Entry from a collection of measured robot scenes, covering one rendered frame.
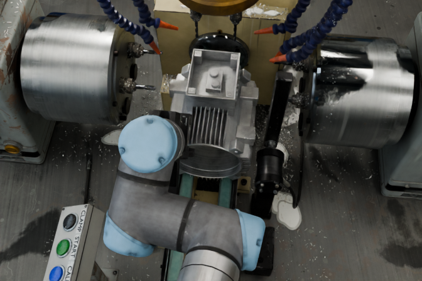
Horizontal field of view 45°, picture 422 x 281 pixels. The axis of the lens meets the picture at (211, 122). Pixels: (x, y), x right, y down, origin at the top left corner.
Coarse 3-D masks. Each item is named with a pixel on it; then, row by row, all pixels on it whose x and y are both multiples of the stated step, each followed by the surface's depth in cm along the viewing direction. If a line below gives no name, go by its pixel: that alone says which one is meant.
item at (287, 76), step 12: (276, 72) 92; (288, 72) 92; (276, 84) 92; (288, 84) 92; (276, 96) 95; (288, 96) 95; (276, 108) 99; (276, 120) 103; (276, 132) 107; (264, 144) 112; (276, 144) 111
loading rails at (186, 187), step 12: (180, 180) 119; (192, 180) 117; (228, 180) 117; (240, 180) 128; (180, 192) 115; (192, 192) 117; (204, 192) 123; (216, 192) 123; (228, 192) 115; (240, 192) 127; (216, 204) 122; (228, 204) 114; (168, 252) 107; (180, 252) 108; (168, 264) 107; (180, 264) 107; (168, 276) 106
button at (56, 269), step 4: (56, 268) 91; (60, 268) 91; (52, 272) 91; (56, 272) 91; (60, 272) 90; (52, 276) 91; (56, 276) 90; (60, 276) 90; (52, 280) 90; (56, 280) 90
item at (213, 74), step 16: (192, 64) 106; (208, 64) 109; (224, 64) 109; (192, 80) 107; (208, 80) 106; (224, 80) 107; (192, 96) 102; (208, 96) 102; (224, 96) 105; (224, 112) 106
